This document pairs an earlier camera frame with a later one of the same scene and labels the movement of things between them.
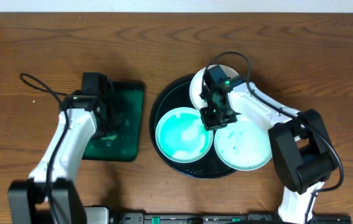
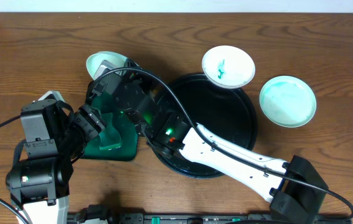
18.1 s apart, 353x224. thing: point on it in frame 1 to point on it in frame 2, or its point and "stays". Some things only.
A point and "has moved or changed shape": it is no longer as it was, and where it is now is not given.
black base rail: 228,218 stays
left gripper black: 108,116 to 92,121
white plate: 181,137 has moved or changed shape
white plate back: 197,80 to 228,66
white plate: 244,145 to 95,60
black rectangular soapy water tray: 122,144 stays
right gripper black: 210,124 to 137,75
